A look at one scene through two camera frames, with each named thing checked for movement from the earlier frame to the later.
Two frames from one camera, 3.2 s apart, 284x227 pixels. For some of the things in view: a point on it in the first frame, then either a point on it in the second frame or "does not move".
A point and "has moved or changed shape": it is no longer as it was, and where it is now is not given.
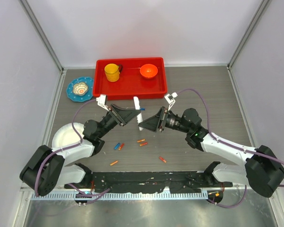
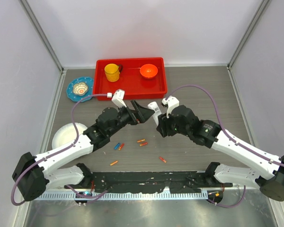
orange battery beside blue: [120, 146] does not move
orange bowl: [148, 71] does not move
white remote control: [137, 106] has moved or changed shape
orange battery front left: [116, 161] does not move
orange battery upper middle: [140, 140] does not move
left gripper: [122, 116] -> [140, 114]
